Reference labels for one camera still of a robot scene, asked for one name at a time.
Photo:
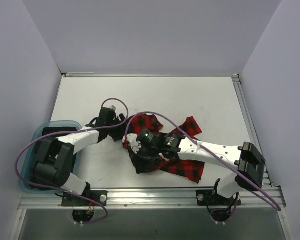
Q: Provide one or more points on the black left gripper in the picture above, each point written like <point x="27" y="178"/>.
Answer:
<point x="118" y="130"/>

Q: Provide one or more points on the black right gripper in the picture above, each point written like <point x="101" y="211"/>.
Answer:
<point x="142" y="163"/>

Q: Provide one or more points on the red black plaid shirt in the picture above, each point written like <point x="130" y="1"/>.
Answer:
<point x="190" y="169"/>

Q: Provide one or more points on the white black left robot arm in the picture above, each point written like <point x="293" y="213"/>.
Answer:
<point x="80" y="140"/>

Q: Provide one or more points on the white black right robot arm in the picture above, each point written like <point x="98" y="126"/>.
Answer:
<point x="246" y="163"/>

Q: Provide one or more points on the black clothing in bin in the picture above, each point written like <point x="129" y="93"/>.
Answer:
<point x="53" y="161"/>

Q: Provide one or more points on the teal plastic bin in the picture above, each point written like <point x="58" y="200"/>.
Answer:
<point x="30" y="162"/>

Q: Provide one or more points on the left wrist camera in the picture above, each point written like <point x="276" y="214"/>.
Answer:
<point x="112" y="107"/>

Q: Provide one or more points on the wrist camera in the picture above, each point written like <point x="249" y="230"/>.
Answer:
<point x="148" y="138"/>
<point x="112" y="107"/>

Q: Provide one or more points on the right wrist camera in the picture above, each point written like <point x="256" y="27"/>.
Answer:
<point x="148" y="138"/>

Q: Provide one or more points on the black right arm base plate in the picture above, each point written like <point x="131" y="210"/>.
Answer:
<point x="207" y="198"/>

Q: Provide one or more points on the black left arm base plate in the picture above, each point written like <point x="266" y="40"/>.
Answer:
<point x="99" y="196"/>

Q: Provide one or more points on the aluminium front rail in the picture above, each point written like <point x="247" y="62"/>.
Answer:
<point x="156" y="198"/>

